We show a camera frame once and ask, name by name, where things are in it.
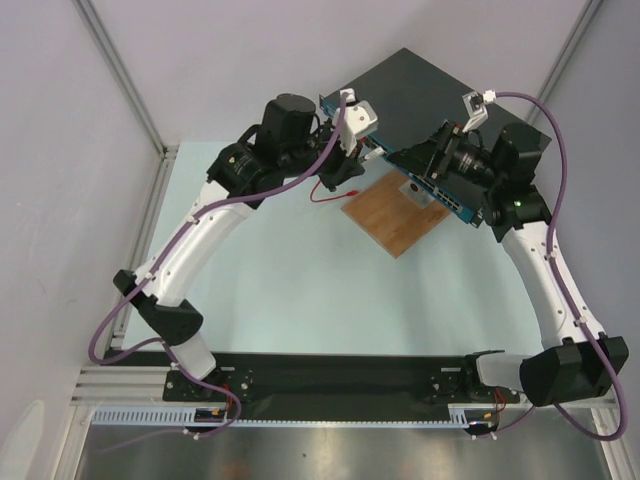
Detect red ethernet patch cable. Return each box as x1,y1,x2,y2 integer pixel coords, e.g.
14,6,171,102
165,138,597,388
308,180,360,205

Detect silver SFP module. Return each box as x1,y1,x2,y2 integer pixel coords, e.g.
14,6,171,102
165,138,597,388
361,147,386,163

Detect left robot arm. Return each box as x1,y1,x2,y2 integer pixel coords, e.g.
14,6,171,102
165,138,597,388
114,89,378,400

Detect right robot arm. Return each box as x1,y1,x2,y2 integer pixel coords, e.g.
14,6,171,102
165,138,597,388
389,121,629,406

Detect wooden base board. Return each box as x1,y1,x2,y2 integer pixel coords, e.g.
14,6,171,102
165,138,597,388
341,170,450,258

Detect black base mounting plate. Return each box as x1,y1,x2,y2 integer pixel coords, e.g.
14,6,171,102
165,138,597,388
106,352,520,423

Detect metal stand bracket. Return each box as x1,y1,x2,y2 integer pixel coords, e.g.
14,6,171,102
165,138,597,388
399,181,434,209

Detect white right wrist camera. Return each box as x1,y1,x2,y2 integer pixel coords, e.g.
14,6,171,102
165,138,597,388
462,89,497,133

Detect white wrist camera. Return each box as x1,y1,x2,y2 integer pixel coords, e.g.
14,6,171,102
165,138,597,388
334,88,379,155
462,89,497,133

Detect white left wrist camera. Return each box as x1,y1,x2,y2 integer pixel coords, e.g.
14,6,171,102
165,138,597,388
334,88,379,155

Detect blue network switch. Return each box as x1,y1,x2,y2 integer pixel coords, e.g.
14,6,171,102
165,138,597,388
349,48,552,238

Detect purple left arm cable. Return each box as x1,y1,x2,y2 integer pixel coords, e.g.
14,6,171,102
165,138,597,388
87,92,351,454

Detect aluminium frame rail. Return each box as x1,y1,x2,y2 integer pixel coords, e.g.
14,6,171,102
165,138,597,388
71,366,169,406

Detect white slotted cable duct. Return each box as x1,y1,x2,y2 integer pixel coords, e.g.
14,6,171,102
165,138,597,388
92,405,236,426

